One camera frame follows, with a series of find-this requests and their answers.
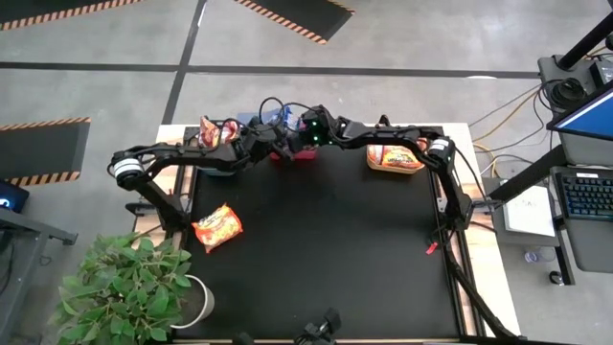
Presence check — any white paper sheet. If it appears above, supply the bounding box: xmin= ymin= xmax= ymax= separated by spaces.
xmin=502 ymin=185 xmax=557 ymax=238

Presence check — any pink Maruchan ramen pack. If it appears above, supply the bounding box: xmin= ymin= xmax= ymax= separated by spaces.
xmin=219 ymin=120 xmax=240 ymax=145
xmin=199 ymin=115 xmax=222 ymax=148

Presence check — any grey equipment box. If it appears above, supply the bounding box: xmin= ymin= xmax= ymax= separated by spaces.
xmin=536 ymin=53 xmax=600 ymax=97

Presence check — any black backlit keyboard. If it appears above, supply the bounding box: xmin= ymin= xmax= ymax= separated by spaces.
xmin=555 ymin=171 xmax=613 ymax=221

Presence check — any grey desk frame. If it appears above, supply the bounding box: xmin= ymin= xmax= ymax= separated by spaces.
xmin=0 ymin=205 xmax=79 ymax=345

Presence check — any black cable bundle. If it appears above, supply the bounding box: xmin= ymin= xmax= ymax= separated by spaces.
xmin=443 ymin=224 xmax=521 ymax=344

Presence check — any black cable coil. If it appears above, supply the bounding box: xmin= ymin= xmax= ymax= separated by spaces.
xmin=547 ymin=76 xmax=588 ymax=111

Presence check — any black office chair base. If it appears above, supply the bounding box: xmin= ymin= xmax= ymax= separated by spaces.
xmin=232 ymin=308 xmax=344 ymax=345

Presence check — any black stand leg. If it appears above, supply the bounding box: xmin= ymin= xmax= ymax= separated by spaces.
xmin=488 ymin=143 xmax=569 ymax=202

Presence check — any orange-yellow plastic bin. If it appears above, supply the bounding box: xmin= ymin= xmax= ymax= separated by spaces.
xmin=366 ymin=142 xmax=427 ymax=175

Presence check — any pink-red plastic bin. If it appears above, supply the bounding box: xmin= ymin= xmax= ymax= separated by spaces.
xmin=268 ymin=146 xmax=320 ymax=162

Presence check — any monitor with blue screen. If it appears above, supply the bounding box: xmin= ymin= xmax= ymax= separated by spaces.
xmin=547 ymin=85 xmax=613 ymax=143

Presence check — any black hazard-striped floor mat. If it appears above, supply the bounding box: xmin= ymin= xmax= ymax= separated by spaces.
xmin=0 ymin=0 xmax=145 ymax=32
xmin=233 ymin=0 xmax=355 ymax=46
xmin=0 ymin=116 xmax=92 ymax=188

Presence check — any black table mat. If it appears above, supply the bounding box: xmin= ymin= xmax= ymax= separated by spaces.
xmin=184 ymin=128 xmax=461 ymax=339

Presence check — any black pole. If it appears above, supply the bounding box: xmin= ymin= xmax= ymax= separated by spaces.
xmin=557 ymin=11 xmax=613 ymax=71

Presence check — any blue plastic seat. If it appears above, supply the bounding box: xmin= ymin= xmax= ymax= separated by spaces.
xmin=237 ymin=110 xmax=269 ymax=126

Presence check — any grey computer cart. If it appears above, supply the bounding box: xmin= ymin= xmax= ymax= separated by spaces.
xmin=550 ymin=128 xmax=613 ymax=274

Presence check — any green potted plant white pot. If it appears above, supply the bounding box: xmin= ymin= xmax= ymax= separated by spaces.
xmin=47 ymin=232 xmax=216 ymax=345

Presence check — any dark blue-green plastic bin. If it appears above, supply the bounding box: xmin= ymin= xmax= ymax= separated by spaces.
xmin=193 ymin=119 xmax=242 ymax=177

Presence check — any black device blue light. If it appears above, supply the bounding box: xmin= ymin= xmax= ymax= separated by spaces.
xmin=0 ymin=179 xmax=31 ymax=215

